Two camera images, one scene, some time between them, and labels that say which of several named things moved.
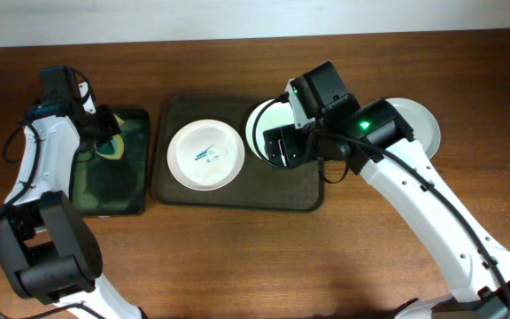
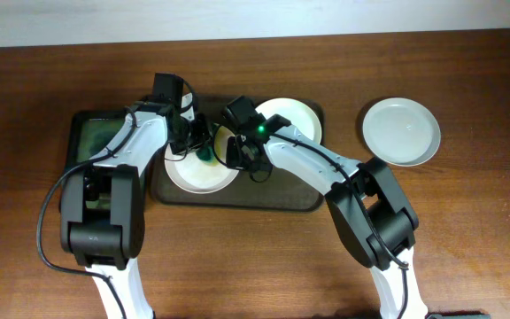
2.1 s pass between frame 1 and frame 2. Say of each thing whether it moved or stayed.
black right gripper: moved
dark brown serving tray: stayed
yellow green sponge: moved
